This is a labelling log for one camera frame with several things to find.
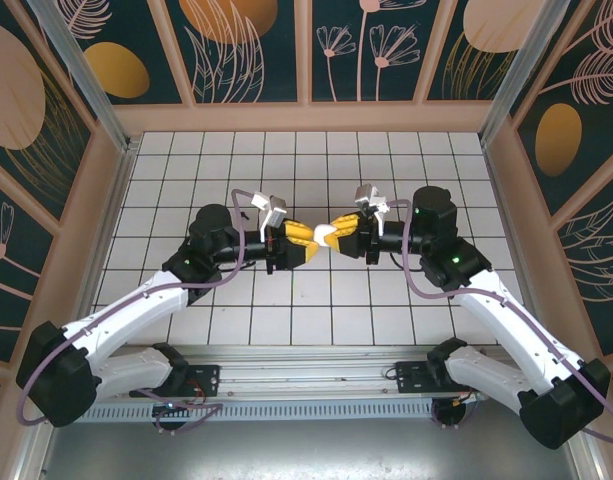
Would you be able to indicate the white earbuds charging case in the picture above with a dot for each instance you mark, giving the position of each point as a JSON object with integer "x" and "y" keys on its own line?
{"x": 323, "y": 234}

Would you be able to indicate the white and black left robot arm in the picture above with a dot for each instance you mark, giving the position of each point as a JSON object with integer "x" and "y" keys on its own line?
{"x": 126, "y": 305}

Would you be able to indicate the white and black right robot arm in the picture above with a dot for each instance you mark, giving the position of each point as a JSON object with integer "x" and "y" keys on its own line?
{"x": 506, "y": 320}

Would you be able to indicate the grey metal sheet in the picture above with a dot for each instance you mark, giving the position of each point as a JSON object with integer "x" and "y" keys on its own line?
{"x": 306, "y": 455}

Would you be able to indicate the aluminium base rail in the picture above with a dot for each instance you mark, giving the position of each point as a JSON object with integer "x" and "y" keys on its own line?
{"x": 306, "y": 370}

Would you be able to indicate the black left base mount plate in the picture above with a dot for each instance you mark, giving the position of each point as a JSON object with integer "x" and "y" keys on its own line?
{"x": 203, "y": 380}

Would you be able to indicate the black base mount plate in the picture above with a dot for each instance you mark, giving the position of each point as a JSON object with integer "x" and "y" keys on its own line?
{"x": 413, "y": 377}
{"x": 203, "y": 380}

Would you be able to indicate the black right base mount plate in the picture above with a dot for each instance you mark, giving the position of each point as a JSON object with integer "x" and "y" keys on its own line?
{"x": 413, "y": 377}

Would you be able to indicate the aluminium frame post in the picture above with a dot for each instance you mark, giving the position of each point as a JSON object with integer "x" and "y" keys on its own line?
{"x": 88, "y": 85}
{"x": 523, "y": 70}

